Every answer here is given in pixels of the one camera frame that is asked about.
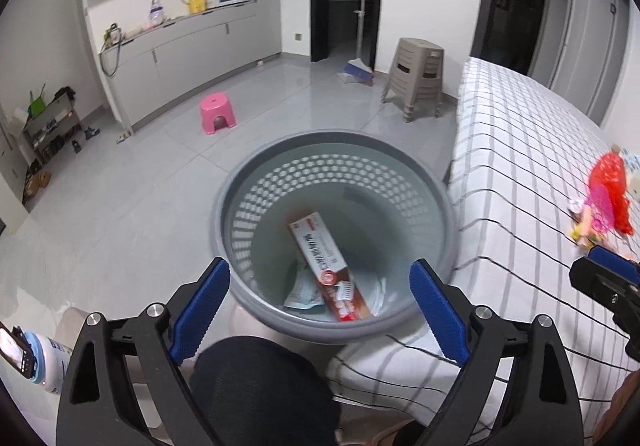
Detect long-handled dustpan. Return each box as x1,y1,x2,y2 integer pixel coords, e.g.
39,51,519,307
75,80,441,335
336,10,373,87

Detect white wardrobe doors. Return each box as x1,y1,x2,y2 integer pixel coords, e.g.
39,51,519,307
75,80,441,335
547,0,632,127

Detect hanging cable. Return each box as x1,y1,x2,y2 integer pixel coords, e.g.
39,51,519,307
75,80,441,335
100,45,122,77

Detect pale blue wrapper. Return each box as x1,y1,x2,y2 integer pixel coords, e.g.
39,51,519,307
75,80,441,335
284,261,326,311

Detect clear plastic wrapper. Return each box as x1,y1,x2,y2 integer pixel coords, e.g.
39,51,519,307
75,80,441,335
369,276,389,318

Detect white cabinet unit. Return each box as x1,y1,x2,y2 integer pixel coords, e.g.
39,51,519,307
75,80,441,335
75,0,258,133

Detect person's dark trouser leg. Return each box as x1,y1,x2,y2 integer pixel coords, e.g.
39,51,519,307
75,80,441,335
190,336,341,446

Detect red plastic bag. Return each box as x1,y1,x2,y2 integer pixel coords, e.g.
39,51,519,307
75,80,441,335
587,151,636,236

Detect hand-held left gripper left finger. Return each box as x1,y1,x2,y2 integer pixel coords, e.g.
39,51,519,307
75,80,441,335
56,256,232,446

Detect bed with checked sheet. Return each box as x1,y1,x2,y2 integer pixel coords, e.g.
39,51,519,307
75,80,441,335
327,57,640,446

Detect red and white toothpaste box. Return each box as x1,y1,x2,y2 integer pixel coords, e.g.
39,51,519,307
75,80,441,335
289,212,373,323

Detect pink package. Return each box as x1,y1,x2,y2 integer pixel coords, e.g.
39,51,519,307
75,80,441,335
575,183,613,239

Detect person's right hand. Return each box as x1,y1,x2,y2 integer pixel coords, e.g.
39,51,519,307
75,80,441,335
592,370,640,446

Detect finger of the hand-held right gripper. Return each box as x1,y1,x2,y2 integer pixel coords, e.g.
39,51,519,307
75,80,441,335
589,246,640,285
570,257,640,322

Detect dark door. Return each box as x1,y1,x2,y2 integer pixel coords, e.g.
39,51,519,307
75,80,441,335
472,0,548,77

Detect black phone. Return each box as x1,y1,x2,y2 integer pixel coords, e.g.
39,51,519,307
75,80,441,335
0,323,36,379

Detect stack of beige plastic stools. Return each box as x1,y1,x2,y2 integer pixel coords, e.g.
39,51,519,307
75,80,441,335
381,38,446,123

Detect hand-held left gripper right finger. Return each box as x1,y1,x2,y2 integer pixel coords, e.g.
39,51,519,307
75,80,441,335
409,260,585,446

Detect shoe rack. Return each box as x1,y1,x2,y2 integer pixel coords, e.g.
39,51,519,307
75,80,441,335
22,86,86,167

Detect grey perforated plastic basket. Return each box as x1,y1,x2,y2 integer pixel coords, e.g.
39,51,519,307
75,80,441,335
212,128,457,338

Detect blue broom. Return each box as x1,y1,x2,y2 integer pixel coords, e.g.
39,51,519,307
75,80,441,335
345,0,375,78

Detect pink plastic stool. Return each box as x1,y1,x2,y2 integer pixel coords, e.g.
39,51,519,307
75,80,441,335
199,94,237,134

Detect white plastic bottle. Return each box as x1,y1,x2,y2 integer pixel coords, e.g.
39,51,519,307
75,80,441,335
22,332,73,394

